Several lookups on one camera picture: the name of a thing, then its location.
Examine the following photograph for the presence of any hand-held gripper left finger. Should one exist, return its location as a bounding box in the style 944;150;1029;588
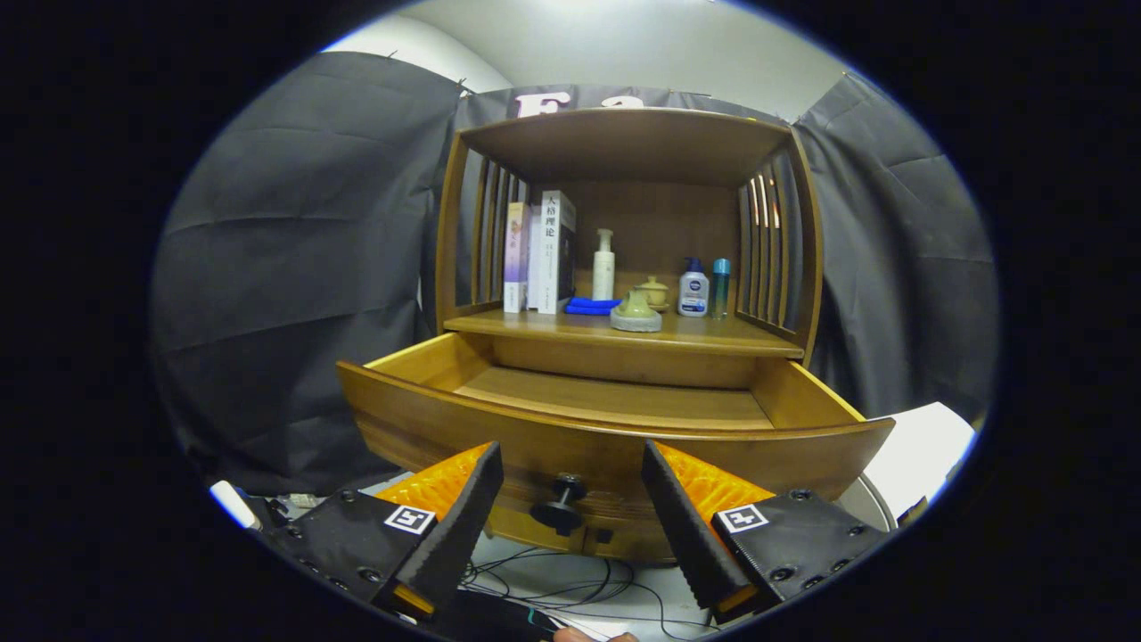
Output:
265;441;505;621

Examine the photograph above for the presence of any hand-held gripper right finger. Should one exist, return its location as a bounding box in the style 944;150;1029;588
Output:
641;439;892;625

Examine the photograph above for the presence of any wooden drawer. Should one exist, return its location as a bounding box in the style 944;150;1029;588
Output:
336;332;896;540

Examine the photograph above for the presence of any pale green handled scrubber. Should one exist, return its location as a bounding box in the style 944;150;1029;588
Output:
610;287;663;333

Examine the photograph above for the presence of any wooden cabinet door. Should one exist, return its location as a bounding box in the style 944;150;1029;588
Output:
486;526;585;556
584;526;678;564

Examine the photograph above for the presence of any wooden countertop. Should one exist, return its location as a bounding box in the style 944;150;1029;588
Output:
443;308;806;359

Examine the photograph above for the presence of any wooden cabinet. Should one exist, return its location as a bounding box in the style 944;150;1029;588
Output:
435;107;825;567

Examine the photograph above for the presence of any grey ribbed object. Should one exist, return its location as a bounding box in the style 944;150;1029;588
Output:
836;475;899;534

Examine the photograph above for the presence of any white bottle with blue cap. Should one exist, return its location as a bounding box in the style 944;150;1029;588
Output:
677;257;710;318

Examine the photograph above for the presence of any white table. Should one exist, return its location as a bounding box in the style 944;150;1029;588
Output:
860;401;978;527

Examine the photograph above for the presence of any pink purple book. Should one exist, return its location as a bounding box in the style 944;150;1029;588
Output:
504;202;530;314

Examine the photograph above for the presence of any white pump bottle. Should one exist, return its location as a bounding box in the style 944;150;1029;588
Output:
592;228;616;301

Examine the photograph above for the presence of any white book with dark cover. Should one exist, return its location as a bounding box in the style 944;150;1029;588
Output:
528;190;578;316

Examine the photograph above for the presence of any black backdrop cloth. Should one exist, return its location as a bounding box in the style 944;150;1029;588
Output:
150;51;997;496

